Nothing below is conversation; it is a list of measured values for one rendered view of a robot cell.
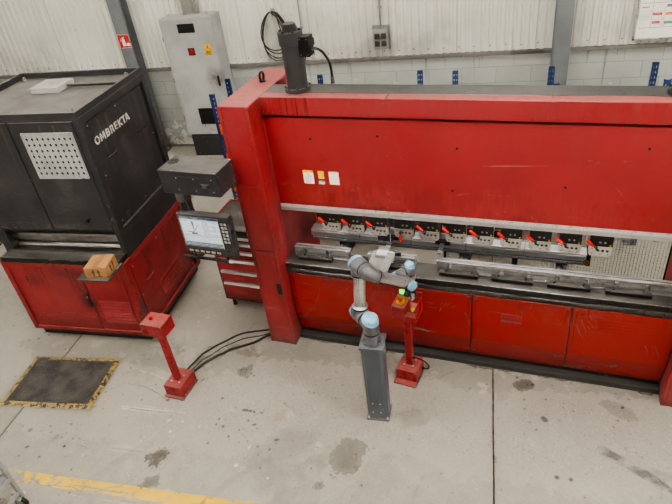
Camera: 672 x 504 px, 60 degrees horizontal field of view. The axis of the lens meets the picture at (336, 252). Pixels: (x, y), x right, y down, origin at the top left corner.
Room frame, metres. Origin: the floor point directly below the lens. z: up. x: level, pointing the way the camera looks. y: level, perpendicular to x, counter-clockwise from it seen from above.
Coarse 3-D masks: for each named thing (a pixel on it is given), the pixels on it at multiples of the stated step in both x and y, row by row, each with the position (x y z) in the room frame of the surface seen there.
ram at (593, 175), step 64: (320, 128) 4.01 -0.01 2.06; (384, 128) 3.81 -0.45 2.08; (448, 128) 3.63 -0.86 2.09; (512, 128) 3.47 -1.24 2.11; (576, 128) 3.32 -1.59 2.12; (640, 128) 3.17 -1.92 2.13; (320, 192) 4.04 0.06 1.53; (384, 192) 3.83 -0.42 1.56; (448, 192) 3.64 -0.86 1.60; (512, 192) 3.46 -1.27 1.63; (576, 192) 3.30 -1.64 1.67; (640, 192) 3.14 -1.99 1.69
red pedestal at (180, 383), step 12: (144, 324) 3.60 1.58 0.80; (156, 324) 3.58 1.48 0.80; (168, 324) 3.62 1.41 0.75; (156, 336) 3.56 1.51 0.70; (168, 348) 3.64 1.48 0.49; (168, 360) 3.62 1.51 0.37; (180, 372) 3.72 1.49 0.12; (192, 372) 3.70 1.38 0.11; (168, 384) 3.59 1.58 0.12; (180, 384) 3.57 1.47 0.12; (192, 384) 3.66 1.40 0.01; (168, 396) 3.56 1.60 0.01; (180, 396) 3.54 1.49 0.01
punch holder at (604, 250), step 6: (594, 240) 3.23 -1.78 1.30; (600, 240) 3.22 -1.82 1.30; (606, 240) 3.20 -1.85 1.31; (612, 240) 3.19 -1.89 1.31; (588, 246) 3.31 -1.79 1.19; (600, 246) 3.21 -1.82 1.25; (606, 246) 3.20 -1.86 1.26; (612, 246) 3.18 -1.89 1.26; (588, 252) 3.24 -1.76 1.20; (594, 252) 3.22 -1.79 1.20; (600, 252) 3.21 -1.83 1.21; (606, 252) 3.19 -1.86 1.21
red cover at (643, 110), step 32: (288, 96) 4.09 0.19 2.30; (320, 96) 4.00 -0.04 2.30; (352, 96) 3.92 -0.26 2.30; (384, 96) 3.83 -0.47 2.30; (416, 96) 3.75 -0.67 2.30; (448, 96) 3.67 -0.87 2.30; (480, 96) 3.60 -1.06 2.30; (512, 96) 3.52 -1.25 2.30; (544, 96) 3.45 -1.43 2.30; (576, 96) 3.38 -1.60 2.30; (608, 96) 3.32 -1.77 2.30; (640, 96) 3.25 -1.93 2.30
